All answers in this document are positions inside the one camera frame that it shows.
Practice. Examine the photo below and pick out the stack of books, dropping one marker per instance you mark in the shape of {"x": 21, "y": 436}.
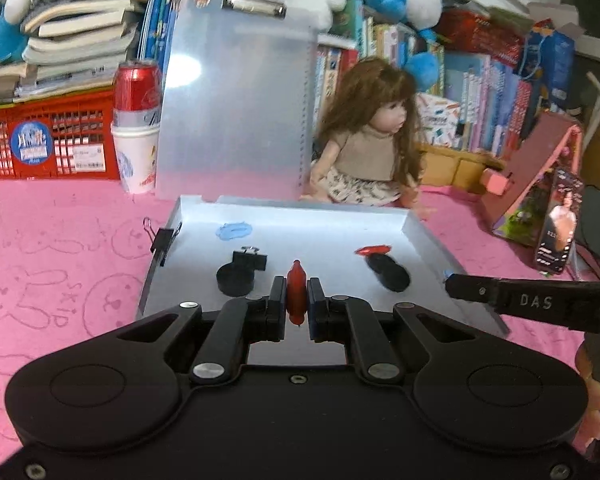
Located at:
{"x": 80, "y": 45}

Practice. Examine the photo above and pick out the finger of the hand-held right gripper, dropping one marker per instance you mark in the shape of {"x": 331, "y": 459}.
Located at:
{"x": 472, "y": 291}

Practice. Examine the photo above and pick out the grey clipboard storage box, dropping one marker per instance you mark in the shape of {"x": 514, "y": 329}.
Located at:
{"x": 305, "y": 230}

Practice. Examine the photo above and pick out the small orange plastic piece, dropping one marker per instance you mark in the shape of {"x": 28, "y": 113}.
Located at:
{"x": 375, "y": 250}

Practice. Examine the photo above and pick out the blue paper bag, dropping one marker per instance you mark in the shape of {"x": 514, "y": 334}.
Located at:
{"x": 555, "y": 70}

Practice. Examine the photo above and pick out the row of blue books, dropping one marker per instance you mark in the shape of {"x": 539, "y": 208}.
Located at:
{"x": 155, "y": 25}

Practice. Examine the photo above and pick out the row of shelf books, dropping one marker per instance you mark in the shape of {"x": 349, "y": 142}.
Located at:
{"x": 480, "y": 95}

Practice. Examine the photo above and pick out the white patterned box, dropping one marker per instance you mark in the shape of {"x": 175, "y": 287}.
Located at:
{"x": 437, "y": 120}

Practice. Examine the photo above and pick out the wooden drawer organizer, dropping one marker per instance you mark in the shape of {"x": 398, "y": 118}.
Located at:
{"x": 455, "y": 167}

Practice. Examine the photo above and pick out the pink phone stand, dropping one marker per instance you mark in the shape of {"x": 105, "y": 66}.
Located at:
{"x": 530, "y": 160}

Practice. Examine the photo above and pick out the red plastic crate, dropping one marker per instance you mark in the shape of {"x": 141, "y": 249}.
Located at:
{"x": 80, "y": 115}

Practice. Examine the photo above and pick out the pink rabbit print towel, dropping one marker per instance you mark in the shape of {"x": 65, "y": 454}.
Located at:
{"x": 55, "y": 260}

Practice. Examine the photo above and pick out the long orange plastic piece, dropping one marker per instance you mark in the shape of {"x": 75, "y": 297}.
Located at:
{"x": 296, "y": 290}

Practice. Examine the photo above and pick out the white paper cup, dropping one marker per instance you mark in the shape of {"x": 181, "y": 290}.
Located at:
{"x": 135, "y": 160}

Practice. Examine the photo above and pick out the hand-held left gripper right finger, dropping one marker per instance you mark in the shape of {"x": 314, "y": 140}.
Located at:
{"x": 314, "y": 310}

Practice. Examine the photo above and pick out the blue bear hair clip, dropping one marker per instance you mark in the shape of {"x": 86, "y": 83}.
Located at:
{"x": 232, "y": 231}

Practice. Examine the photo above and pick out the black binder clip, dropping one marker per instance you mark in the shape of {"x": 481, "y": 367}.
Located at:
{"x": 250, "y": 260}
{"x": 162, "y": 242}

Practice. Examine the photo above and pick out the black round lid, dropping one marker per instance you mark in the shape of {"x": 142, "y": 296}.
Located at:
{"x": 235, "y": 282}

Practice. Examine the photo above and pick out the brown haired doll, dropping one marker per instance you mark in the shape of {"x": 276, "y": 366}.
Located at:
{"x": 370, "y": 150}

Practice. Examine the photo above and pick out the person's right hand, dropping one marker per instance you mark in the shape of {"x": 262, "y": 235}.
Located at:
{"x": 595, "y": 410}

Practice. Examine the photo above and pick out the smartphone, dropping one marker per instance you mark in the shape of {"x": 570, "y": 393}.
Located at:
{"x": 560, "y": 220}

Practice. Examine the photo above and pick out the black disc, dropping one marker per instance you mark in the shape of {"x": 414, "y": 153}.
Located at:
{"x": 390, "y": 272}

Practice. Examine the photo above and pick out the red drink can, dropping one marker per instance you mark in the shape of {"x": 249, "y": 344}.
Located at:
{"x": 135, "y": 90}

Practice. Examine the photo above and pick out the red mesh basket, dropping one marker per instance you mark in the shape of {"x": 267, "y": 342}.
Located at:
{"x": 485, "y": 35}

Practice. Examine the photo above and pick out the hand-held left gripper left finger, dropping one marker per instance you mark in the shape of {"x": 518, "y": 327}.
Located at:
{"x": 278, "y": 305}

